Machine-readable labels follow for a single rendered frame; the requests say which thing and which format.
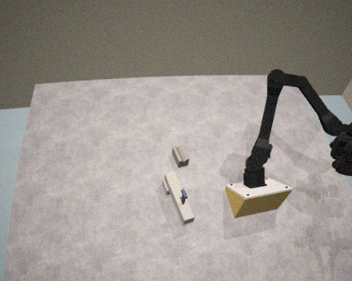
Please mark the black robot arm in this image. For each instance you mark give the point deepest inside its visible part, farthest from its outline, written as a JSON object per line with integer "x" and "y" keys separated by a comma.
{"x": 254, "y": 173}

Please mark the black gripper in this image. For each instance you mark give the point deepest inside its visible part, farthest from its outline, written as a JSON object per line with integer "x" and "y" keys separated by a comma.
{"x": 342, "y": 147}

